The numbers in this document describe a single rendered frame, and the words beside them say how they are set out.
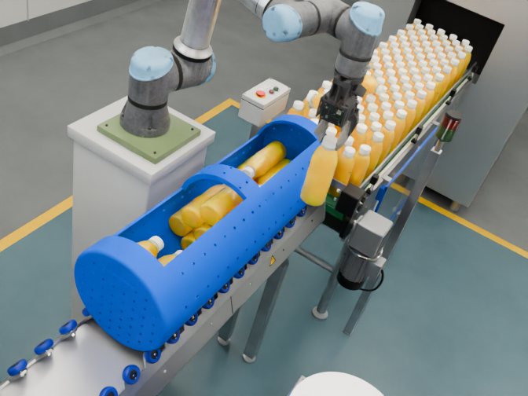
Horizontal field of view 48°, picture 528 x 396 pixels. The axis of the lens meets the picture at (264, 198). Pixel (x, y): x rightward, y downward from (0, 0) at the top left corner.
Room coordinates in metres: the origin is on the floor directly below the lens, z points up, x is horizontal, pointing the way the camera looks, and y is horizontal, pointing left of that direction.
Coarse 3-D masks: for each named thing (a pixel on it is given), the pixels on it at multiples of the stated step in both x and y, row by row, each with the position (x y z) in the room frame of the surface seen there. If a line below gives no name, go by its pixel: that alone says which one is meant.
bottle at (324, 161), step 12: (312, 156) 1.28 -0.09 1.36; (324, 156) 1.26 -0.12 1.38; (336, 156) 1.28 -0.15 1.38; (312, 168) 1.26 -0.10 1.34; (324, 168) 1.25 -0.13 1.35; (312, 180) 1.25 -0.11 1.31; (324, 180) 1.25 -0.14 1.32; (300, 192) 1.28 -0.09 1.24; (312, 192) 1.25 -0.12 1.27; (324, 192) 1.26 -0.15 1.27; (312, 204) 1.25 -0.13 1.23
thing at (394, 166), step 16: (464, 80) 3.11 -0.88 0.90; (432, 128) 2.58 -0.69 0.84; (416, 144) 2.34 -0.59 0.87; (400, 160) 2.13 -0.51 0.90; (368, 208) 1.92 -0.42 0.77; (336, 224) 1.85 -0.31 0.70; (352, 224) 1.74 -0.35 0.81; (304, 256) 2.05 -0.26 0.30; (336, 272) 1.98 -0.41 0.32; (320, 304) 1.99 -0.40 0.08
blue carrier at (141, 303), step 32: (288, 128) 1.69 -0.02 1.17; (224, 160) 1.49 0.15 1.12; (192, 192) 1.35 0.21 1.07; (256, 192) 1.26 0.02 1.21; (288, 192) 1.35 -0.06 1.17; (160, 224) 1.21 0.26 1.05; (224, 224) 1.10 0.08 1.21; (256, 224) 1.19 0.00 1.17; (96, 256) 0.90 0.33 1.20; (128, 256) 0.89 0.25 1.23; (160, 256) 1.15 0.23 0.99; (192, 256) 0.97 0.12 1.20; (224, 256) 1.04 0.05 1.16; (96, 288) 0.90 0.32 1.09; (128, 288) 0.86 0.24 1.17; (160, 288) 0.86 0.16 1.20; (192, 288) 0.92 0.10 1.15; (96, 320) 0.89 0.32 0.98; (128, 320) 0.86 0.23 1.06; (160, 320) 0.82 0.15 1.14
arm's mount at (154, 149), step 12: (108, 120) 1.45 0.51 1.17; (180, 120) 1.56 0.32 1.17; (108, 132) 1.40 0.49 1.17; (120, 132) 1.41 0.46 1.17; (168, 132) 1.48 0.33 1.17; (180, 132) 1.50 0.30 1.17; (192, 132) 1.51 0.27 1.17; (120, 144) 1.38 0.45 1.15; (132, 144) 1.37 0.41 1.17; (144, 144) 1.39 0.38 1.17; (156, 144) 1.40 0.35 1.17; (168, 144) 1.42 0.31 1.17; (180, 144) 1.44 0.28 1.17; (144, 156) 1.35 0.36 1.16; (156, 156) 1.35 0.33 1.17
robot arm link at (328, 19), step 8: (304, 0) 1.34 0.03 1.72; (312, 0) 1.29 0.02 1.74; (320, 0) 1.30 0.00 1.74; (328, 0) 1.32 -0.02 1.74; (336, 0) 1.33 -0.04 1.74; (320, 8) 1.27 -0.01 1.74; (328, 8) 1.29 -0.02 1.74; (336, 8) 1.30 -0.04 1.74; (344, 8) 1.30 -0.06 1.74; (328, 16) 1.28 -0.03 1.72; (336, 16) 1.28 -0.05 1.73; (320, 24) 1.26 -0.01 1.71; (328, 24) 1.28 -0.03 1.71; (320, 32) 1.27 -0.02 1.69; (328, 32) 1.29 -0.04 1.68
